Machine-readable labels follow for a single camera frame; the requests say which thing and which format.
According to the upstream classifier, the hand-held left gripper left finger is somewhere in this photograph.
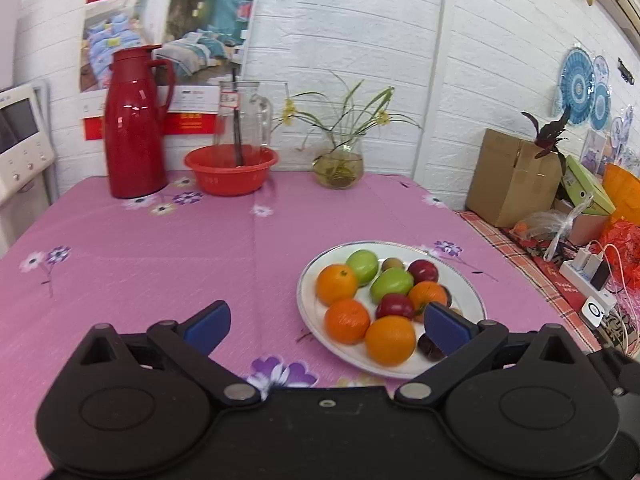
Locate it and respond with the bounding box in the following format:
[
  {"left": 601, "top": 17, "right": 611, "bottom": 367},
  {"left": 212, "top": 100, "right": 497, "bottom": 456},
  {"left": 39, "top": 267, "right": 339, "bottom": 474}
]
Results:
[{"left": 69, "top": 300, "right": 262, "bottom": 407}]

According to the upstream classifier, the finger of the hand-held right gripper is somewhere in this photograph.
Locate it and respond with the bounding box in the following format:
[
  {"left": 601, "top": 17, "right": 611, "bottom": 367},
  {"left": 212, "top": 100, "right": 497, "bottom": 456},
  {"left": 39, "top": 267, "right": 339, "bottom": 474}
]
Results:
[{"left": 586, "top": 347, "right": 640, "bottom": 411}]

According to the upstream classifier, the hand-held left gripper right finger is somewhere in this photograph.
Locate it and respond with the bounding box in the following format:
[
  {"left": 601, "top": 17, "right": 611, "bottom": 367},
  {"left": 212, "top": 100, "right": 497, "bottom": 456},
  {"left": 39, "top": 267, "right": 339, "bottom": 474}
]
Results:
[{"left": 395, "top": 301, "right": 586, "bottom": 407}]

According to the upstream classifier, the tangerine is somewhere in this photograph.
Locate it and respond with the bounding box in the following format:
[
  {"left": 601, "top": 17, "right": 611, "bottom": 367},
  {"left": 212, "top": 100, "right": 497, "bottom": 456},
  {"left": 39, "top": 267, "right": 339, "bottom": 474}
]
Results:
[
  {"left": 324, "top": 298, "right": 372, "bottom": 345},
  {"left": 408, "top": 281, "right": 449, "bottom": 323}
]

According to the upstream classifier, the red plum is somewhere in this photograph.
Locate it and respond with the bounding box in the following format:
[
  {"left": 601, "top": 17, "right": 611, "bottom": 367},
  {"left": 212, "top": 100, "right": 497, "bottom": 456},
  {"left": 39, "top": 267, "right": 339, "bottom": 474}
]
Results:
[
  {"left": 407, "top": 259, "right": 440, "bottom": 285},
  {"left": 375, "top": 293, "right": 416, "bottom": 321}
]

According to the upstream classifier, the smooth orange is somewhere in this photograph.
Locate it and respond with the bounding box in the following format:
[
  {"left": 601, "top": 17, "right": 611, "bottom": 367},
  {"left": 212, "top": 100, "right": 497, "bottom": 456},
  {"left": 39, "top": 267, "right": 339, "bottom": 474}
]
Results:
[
  {"left": 316, "top": 264, "right": 359, "bottom": 307},
  {"left": 364, "top": 315, "right": 417, "bottom": 367}
]

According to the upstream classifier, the green apple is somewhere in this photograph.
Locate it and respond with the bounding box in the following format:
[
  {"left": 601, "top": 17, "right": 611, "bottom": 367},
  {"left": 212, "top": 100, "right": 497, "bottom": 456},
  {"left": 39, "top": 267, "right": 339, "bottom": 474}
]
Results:
[
  {"left": 369, "top": 268, "right": 415, "bottom": 305},
  {"left": 346, "top": 250, "right": 379, "bottom": 287}
]

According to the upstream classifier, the white plate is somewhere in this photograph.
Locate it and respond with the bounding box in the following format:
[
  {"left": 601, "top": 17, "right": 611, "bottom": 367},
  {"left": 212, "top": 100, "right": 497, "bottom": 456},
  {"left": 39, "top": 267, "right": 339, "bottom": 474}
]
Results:
[{"left": 296, "top": 241, "right": 488, "bottom": 380}]

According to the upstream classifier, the white square device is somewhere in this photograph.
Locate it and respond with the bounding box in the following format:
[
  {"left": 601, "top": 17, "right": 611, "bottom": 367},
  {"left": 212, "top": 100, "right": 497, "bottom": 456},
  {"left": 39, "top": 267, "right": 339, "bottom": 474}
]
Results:
[{"left": 582, "top": 296, "right": 617, "bottom": 331}]

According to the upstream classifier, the pink floral tablecloth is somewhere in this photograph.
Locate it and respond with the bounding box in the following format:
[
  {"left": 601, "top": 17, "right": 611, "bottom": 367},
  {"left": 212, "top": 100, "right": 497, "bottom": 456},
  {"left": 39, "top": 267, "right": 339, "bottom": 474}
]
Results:
[{"left": 0, "top": 172, "right": 596, "bottom": 480}]

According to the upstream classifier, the red checkered cloth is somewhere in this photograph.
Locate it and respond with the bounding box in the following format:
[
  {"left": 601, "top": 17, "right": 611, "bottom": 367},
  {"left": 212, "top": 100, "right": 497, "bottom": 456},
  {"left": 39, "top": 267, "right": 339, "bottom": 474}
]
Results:
[{"left": 457, "top": 210, "right": 603, "bottom": 353}]

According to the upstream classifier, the white power strip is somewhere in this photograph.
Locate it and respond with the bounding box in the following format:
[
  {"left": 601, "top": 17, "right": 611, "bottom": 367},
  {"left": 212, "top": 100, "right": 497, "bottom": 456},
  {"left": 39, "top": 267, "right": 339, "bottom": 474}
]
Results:
[{"left": 559, "top": 259, "right": 618, "bottom": 306}]

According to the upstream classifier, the red bag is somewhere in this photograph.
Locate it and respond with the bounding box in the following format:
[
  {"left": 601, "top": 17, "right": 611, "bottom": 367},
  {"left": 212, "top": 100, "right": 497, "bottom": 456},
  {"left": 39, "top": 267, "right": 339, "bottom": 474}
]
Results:
[{"left": 597, "top": 217, "right": 640, "bottom": 291}]

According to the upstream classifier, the clear plastic bag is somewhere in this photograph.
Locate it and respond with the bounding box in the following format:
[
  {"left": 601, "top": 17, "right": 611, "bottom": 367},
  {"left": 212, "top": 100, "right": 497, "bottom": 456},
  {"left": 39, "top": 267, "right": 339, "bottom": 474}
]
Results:
[{"left": 520, "top": 209, "right": 576, "bottom": 246}]

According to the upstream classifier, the red plastic basin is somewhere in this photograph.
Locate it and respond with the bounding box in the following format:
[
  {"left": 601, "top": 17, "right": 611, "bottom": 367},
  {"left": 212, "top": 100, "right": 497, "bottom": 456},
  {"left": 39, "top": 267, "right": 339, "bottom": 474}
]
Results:
[{"left": 184, "top": 144, "right": 279, "bottom": 197}]

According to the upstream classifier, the pink box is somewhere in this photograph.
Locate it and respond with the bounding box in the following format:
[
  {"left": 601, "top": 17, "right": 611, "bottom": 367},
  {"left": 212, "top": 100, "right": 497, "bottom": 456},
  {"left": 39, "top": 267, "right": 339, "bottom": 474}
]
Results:
[{"left": 552, "top": 197, "right": 611, "bottom": 246}]

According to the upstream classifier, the cardboard box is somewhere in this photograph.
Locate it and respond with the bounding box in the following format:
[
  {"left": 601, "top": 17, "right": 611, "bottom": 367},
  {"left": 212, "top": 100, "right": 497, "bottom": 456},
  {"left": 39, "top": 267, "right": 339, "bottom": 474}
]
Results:
[{"left": 465, "top": 128, "right": 563, "bottom": 228}]

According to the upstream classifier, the orange bag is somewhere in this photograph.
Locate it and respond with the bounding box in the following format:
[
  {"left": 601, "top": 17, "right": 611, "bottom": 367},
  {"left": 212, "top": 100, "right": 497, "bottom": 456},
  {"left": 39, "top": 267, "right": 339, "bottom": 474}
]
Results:
[{"left": 601, "top": 162, "right": 640, "bottom": 226}]

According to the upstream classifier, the green box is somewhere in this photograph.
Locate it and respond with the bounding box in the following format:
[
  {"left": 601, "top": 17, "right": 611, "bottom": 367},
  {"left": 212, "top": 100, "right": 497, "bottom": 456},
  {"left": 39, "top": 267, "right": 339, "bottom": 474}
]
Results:
[{"left": 560, "top": 155, "right": 617, "bottom": 216}]

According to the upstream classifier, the glass vase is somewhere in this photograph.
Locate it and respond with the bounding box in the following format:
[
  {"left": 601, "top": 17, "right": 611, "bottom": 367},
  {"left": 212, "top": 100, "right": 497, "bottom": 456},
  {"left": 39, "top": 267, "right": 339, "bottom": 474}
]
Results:
[{"left": 312, "top": 136, "right": 364, "bottom": 190}]

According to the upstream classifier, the black stirring stick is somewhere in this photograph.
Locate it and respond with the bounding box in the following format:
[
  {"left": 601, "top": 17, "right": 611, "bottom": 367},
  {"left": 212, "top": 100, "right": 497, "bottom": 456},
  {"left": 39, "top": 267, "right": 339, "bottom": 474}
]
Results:
[{"left": 230, "top": 67, "right": 246, "bottom": 167}]

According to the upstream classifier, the red thermos jug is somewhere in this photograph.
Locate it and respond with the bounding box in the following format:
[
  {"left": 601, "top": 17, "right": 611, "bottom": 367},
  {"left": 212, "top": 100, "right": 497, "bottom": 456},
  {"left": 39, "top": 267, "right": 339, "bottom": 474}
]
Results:
[{"left": 103, "top": 45, "right": 176, "bottom": 200}]

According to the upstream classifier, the glass pitcher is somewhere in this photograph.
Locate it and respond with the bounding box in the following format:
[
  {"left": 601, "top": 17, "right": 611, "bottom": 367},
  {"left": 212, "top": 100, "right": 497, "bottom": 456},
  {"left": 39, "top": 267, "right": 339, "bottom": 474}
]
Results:
[{"left": 213, "top": 80, "right": 274, "bottom": 161}]

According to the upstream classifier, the yellow flower plant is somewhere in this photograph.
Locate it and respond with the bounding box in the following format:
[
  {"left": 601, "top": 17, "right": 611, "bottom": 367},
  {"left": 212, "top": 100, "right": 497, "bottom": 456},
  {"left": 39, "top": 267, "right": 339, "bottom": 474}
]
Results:
[{"left": 272, "top": 71, "right": 423, "bottom": 153}]

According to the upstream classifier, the dark purple plant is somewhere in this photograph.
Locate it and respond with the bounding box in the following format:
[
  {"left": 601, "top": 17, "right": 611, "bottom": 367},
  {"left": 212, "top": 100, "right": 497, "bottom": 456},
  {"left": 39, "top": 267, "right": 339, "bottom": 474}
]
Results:
[{"left": 521, "top": 105, "right": 572, "bottom": 161}]

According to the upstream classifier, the white appliance with screen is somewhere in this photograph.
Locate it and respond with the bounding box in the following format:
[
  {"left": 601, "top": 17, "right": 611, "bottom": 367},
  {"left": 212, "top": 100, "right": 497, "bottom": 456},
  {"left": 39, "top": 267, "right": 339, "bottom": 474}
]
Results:
[{"left": 0, "top": 82, "right": 58, "bottom": 256}]

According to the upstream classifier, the white water purifier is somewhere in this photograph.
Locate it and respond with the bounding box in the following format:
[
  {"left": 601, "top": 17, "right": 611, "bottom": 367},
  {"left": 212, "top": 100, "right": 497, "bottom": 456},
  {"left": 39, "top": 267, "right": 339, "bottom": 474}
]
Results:
[{"left": 0, "top": 0, "right": 25, "bottom": 96}]

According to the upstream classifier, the large blue round wall ornament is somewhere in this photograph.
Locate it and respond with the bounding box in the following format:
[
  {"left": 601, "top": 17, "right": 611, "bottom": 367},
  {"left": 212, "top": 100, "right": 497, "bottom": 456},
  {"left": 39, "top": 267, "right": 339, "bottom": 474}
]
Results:
[{"left": 559, "top": 47, "right": 597, "bottom": 127}]

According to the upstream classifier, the wall poster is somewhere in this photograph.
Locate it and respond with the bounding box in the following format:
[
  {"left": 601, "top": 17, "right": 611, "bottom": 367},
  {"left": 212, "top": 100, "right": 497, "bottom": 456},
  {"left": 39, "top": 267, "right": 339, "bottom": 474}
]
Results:
[{"left": 79, "top": 0, "right": 257, "bottom": 142}]

